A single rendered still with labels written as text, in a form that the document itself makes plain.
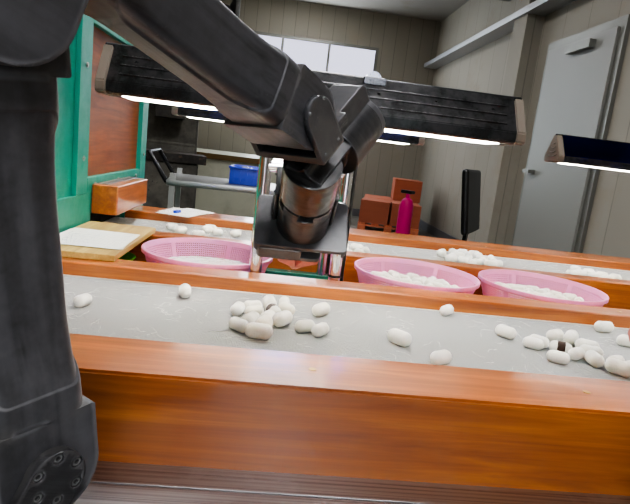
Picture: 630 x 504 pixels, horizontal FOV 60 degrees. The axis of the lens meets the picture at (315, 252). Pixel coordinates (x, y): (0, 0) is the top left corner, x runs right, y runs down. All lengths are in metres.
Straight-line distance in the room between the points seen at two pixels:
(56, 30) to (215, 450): 0.42
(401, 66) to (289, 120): 8.85
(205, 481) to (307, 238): 0.26
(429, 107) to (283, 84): 0.43
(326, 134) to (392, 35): 8.86
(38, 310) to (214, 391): 0.26
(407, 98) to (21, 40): 0.62
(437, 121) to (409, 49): 8.53
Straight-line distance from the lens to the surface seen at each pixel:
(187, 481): 0.59
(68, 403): 0.37
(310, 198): 0.51
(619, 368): 0.88
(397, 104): 0.83
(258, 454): 0.59
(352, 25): 9.26
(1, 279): 0.33
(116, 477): 0.59
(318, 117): 0.47
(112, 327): 0.77
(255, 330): 0.73
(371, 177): 9.14
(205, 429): 0.58
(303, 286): 0.96
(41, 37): 0.31
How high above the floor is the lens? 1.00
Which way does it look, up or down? 11 degrees down
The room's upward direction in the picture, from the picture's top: 7 degrees clockwise
